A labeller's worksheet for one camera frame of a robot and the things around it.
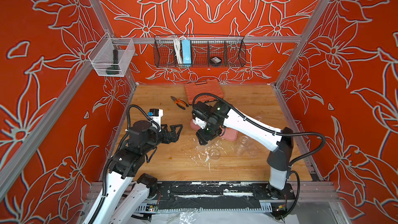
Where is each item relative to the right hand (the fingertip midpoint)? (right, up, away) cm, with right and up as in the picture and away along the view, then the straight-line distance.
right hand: (203, 137), depth 73 cm
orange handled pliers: (-18, +17, +35) cm, 43 cm away
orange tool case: (+9, +28, +42) cm, 51 cm away
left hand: (-13, +7, -5) cm, 16 cm away
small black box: (+9, +43, +23) cm, 50 cm away
